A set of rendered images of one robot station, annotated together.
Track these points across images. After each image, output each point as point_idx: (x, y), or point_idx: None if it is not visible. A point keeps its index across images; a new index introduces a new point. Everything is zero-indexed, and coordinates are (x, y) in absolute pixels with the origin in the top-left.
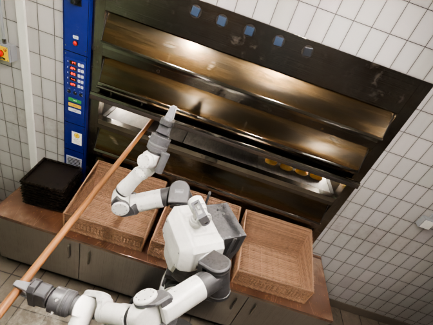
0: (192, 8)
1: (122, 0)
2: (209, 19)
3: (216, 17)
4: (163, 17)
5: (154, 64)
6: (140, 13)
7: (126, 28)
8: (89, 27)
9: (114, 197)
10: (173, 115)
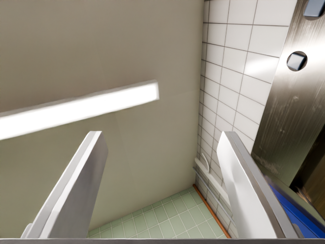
0: (289, 66)
1: (279, 160)
2: (310, 33)
3: (307, 21)
4: (303, 114)
5: None
6: (295, 146)
7: (319, 177)
8: (305, 223)
9: None
10: (60, 178)
